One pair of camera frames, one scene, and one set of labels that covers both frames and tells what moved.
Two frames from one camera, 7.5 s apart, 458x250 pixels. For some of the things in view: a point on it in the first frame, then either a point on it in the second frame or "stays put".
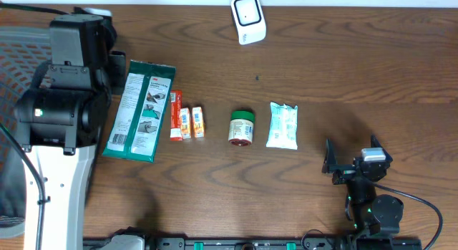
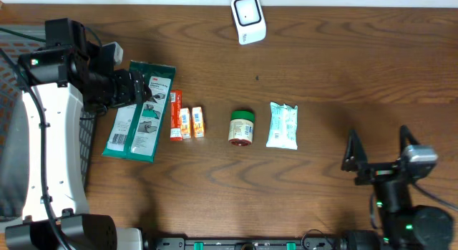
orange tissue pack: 198,122 stays put
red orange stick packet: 176,115 stays put
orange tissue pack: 185,123 stays put
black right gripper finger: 329,163 to 355,155
